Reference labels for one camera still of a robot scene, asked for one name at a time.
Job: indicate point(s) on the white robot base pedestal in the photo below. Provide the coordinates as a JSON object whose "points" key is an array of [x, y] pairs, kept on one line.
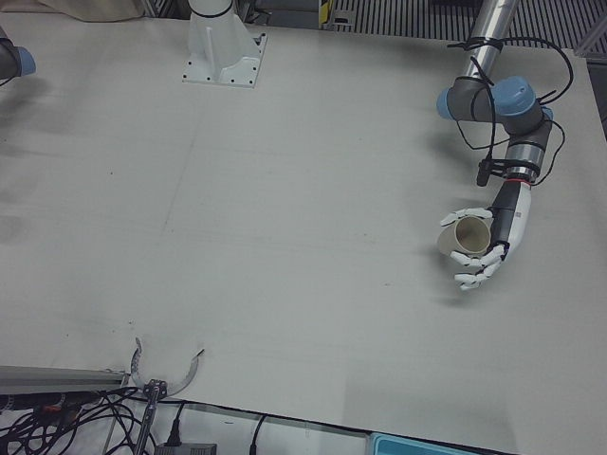
{"points": [[213, 47]]}

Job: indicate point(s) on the light blue plastic bin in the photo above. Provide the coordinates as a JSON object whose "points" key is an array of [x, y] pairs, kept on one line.
{"points": [[427, 445]]}

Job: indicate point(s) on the aluminium frame bar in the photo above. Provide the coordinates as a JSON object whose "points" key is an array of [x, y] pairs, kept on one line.
{"points": [[593, 40]]}

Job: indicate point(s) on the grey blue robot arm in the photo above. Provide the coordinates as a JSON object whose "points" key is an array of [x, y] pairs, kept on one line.
{"points": [[491, 28], [14, 61]]}

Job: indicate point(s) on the thin metal rod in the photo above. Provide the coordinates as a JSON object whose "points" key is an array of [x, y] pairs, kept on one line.
{"points": [[144, 422]]}

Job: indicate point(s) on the white paper cup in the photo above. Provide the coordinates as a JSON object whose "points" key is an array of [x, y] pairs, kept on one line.
{"points": [[469, 237]]}

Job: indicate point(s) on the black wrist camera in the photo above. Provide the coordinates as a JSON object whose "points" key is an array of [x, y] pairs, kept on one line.
{"points": [[483, 173]]}

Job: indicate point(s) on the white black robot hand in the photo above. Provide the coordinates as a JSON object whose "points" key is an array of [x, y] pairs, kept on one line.
{"points": [[514, 218]]}

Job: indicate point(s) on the aluminium profile post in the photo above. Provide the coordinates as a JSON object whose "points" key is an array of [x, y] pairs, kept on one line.
{"points": [[57, 376]]}

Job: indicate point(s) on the ribbed metal grating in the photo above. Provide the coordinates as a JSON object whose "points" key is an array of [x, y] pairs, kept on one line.
{"points": [[403, 19]]}

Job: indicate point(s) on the curved metal clamp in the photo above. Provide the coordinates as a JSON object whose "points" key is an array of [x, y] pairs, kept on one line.
{"points": [[154, 387]]}

